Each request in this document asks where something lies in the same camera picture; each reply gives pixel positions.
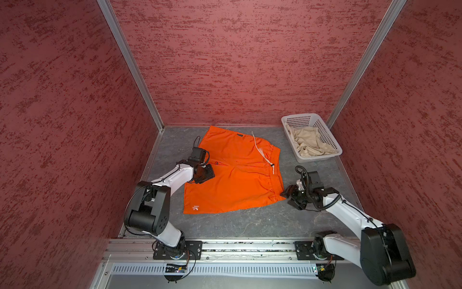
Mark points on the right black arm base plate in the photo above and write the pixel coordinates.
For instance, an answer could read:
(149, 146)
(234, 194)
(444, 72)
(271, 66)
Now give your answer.
(313, 251)

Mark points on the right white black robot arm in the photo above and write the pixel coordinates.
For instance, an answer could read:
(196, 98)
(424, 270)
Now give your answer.
(379, 249)

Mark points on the orange shorts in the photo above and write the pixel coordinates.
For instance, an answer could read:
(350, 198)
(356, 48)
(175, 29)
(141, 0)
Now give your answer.
(247, 174)

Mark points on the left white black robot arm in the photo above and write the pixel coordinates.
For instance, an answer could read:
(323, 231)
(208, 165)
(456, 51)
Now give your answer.
(148, 210)

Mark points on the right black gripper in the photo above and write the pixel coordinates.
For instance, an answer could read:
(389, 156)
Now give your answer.
(290, 191)

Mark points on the left small circuit board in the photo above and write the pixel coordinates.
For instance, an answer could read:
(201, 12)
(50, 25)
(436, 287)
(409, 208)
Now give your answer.
(176, 268)

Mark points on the white slotted cable duct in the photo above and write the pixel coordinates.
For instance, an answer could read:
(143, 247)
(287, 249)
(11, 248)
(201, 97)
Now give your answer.
(225, 269)

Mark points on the beige shorts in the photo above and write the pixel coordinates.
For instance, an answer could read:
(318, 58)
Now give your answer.
(308, 142)

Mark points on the white plastic laundry basket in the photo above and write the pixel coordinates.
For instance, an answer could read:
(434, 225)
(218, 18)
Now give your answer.
(313, 120)

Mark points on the left aluminium corner post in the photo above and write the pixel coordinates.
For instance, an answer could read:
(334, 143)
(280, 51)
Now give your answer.
(123, 45)

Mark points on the aluminium corner post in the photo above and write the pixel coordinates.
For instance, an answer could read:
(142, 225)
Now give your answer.
(123, 45)
(379, 36)

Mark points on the aluminium front rail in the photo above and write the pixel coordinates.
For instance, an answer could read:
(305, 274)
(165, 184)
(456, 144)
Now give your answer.
(244, 250)

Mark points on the right small circuit board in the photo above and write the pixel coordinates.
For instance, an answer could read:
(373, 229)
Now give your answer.
(323, 269)

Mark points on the right aluminium corner post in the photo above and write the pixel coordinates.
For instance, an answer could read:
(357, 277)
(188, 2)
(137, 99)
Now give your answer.
(379, 36)

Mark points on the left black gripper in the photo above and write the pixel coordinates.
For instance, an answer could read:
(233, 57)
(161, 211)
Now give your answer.
(210, 174)

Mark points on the small circuit board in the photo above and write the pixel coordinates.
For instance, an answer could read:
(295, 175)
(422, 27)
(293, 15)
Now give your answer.
(176, 268)
(323, 269)

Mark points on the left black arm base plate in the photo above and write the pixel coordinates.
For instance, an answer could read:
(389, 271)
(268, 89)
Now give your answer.
(185, 250)

